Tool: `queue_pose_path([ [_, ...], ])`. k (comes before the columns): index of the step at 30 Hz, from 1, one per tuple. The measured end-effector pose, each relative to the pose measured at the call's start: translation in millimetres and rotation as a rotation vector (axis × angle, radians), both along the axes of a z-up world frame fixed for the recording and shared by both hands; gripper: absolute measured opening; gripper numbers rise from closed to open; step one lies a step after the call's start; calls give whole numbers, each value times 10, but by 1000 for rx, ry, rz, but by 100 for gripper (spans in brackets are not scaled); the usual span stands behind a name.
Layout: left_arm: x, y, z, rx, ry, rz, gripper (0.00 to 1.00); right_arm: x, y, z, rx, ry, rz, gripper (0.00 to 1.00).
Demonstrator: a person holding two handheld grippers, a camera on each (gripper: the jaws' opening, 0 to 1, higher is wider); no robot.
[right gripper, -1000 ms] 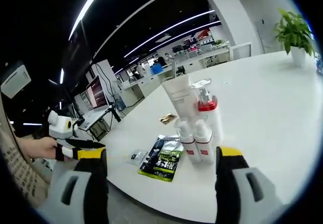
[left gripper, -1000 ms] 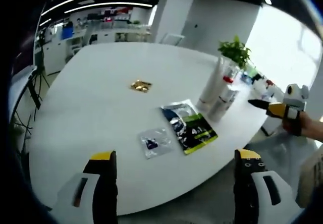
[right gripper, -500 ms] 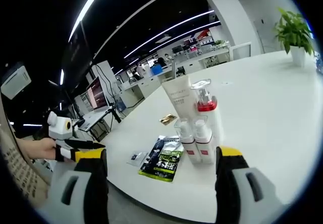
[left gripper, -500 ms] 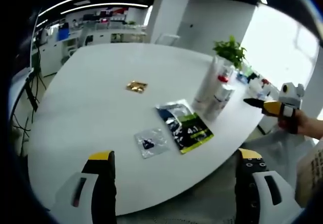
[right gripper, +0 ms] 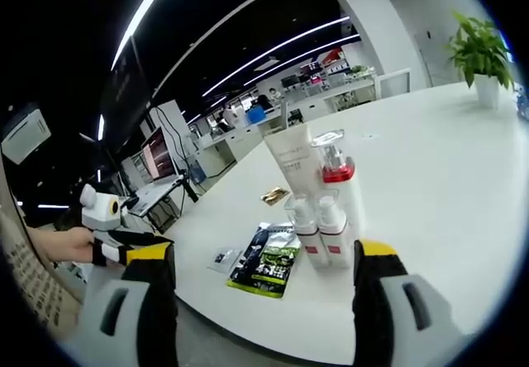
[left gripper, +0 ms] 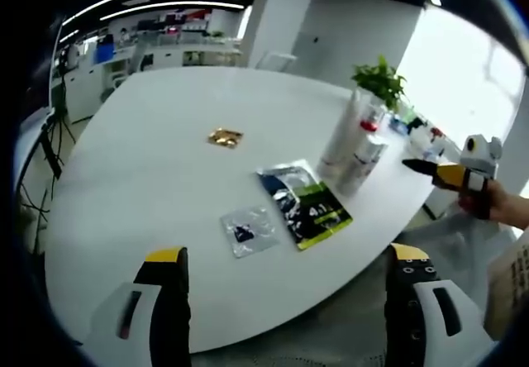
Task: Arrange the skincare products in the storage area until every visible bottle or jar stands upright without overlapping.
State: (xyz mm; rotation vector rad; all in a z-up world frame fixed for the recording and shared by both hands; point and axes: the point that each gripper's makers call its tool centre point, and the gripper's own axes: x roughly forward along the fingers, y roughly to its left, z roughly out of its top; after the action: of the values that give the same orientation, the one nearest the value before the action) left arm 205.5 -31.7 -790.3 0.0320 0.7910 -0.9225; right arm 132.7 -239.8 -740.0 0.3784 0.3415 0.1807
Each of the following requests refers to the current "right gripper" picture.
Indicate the blue water jug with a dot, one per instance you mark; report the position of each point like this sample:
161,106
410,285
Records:
198,174

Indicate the ceiling air conditioner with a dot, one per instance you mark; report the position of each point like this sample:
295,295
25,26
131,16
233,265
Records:
25,135

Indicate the large white skincare pump bottle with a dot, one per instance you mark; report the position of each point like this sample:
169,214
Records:
353,206

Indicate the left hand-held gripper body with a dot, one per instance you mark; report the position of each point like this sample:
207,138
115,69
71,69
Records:
97,212

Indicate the white office chair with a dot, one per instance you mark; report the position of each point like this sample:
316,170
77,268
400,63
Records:
394,82

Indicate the blue storage bin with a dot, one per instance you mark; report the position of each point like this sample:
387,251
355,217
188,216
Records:
256,116

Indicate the white office counter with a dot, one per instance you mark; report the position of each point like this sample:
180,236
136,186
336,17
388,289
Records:
231,148

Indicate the clear skincare sample sachet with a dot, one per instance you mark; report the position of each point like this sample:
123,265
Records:
224,259

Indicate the blue printed packet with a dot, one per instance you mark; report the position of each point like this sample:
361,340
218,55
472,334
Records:
521,103

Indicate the green black skincare sachet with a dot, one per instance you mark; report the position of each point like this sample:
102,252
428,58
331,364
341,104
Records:
268,263

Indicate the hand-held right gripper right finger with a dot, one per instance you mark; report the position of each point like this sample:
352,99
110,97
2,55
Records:
372,301

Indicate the green potted plant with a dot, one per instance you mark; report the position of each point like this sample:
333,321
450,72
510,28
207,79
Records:
481,53

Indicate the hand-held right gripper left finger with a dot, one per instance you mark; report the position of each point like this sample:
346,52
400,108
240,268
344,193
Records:
161,301

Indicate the small white skincare pump bottle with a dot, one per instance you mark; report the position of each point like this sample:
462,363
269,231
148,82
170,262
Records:
310,247
336,249

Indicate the black tripod stand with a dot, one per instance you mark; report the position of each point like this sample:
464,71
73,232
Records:
189,187

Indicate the person's left hand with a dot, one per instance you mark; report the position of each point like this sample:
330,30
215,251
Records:
72,245

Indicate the open laptop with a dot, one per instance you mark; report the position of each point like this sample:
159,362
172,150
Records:
159,156

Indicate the ceiling light strip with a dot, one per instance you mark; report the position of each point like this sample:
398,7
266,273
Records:
142,11

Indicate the person's patterned shirt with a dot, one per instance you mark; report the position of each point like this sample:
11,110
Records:
33,284

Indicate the gold foil skincare sachet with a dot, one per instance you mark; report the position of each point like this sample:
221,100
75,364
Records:
274,195

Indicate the white skincare tube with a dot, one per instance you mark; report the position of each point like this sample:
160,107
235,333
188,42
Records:
293,156

